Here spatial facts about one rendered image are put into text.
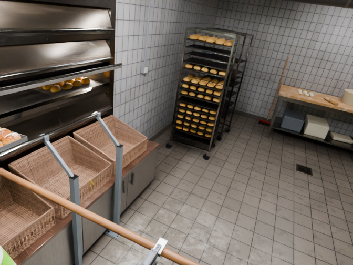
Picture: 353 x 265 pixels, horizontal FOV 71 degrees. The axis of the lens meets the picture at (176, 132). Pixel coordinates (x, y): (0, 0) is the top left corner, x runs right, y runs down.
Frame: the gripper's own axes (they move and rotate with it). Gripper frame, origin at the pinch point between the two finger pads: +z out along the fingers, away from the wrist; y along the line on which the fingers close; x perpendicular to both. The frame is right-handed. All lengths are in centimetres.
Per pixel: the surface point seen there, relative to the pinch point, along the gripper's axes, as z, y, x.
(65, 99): 90, 1, -134
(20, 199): 28, 54, -116
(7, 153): 14, 2, -97
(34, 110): 61, 2, -134
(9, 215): 19, 60, -115
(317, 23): 495, -95, 61
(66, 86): 107, -3, -149
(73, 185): 36, 28, -75
